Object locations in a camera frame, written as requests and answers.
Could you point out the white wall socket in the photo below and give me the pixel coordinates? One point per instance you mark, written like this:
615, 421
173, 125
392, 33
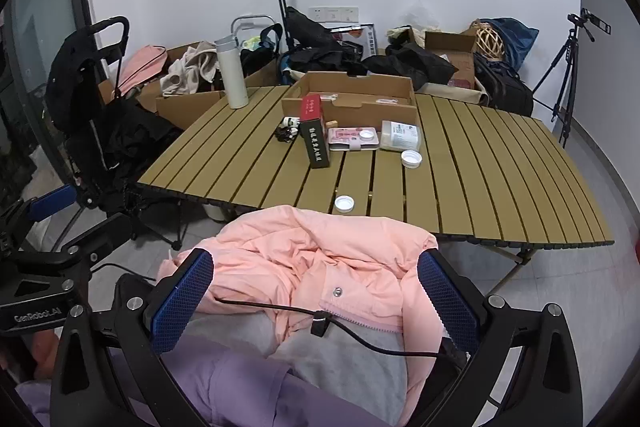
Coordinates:
332, 13

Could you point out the white plastic bag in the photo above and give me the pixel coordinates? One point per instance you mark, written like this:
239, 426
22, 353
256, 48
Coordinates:
420, 19

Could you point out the black garment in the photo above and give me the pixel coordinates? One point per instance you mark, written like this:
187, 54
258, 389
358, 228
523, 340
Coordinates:
415, 62

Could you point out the pink garment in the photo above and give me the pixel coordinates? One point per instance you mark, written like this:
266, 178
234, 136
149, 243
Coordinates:
142, 62

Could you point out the clear plastic container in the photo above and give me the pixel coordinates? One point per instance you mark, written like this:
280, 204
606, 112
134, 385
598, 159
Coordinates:
400, 135

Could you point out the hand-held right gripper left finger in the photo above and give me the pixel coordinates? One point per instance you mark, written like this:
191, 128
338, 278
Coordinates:
182, 302

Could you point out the black open bag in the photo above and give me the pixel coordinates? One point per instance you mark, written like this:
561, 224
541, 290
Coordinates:
260, 47

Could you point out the rattan basket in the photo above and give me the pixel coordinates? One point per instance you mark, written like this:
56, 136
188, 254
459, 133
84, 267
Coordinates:
487, 38

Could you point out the pink wallet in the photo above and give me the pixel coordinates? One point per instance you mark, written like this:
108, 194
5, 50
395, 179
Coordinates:
345, 138

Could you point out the purple garment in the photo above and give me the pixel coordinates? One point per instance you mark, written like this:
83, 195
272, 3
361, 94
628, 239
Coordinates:
225, 389

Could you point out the black jacket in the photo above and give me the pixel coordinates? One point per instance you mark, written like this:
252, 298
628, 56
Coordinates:
322, 58

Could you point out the black folding cart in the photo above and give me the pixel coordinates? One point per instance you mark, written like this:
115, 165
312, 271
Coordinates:
90, 72

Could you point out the black backpack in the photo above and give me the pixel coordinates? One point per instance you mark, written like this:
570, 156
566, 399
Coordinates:
505, 87

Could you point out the shallow cardboard box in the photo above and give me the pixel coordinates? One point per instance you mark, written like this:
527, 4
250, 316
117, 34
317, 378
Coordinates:
370, 109

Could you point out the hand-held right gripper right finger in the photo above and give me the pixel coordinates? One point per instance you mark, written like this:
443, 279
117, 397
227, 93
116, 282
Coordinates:
447, 302

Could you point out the white round cap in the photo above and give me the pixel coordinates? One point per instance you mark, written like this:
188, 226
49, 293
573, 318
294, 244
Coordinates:
411, 158
344, 204

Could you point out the blue bag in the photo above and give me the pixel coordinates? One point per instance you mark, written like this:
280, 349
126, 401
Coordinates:
517, 34

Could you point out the grey pants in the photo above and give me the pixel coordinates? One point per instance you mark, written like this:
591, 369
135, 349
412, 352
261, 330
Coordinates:
345, 362

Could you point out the white thermos bottle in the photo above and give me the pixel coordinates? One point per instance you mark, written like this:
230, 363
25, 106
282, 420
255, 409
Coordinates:
232, 74

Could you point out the white round lid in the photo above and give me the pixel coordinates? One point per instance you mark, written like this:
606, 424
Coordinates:
368, 136

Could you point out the printed white box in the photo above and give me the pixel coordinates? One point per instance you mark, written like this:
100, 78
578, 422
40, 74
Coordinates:
356, 30

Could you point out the large cardboard box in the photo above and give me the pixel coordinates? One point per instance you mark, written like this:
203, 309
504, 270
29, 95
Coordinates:
190, 109

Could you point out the white metal rack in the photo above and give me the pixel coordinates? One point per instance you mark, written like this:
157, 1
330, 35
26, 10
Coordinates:
248, 18

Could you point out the open cardboard box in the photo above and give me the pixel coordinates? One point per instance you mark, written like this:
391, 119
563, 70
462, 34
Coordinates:
450, 42

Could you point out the beige cloth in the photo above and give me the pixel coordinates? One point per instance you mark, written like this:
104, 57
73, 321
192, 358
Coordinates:
192, 67

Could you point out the pink jacket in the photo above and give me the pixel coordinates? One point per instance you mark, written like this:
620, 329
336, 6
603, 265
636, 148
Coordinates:
300, 257

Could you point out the beige canvas bag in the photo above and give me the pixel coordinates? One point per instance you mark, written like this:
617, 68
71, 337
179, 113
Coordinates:
455, 94

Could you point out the black tripod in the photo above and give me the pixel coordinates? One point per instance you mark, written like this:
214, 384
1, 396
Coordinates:
567, 67

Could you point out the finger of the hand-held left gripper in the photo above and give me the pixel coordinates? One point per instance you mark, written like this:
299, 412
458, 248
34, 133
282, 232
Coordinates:
50, 203
102, 237

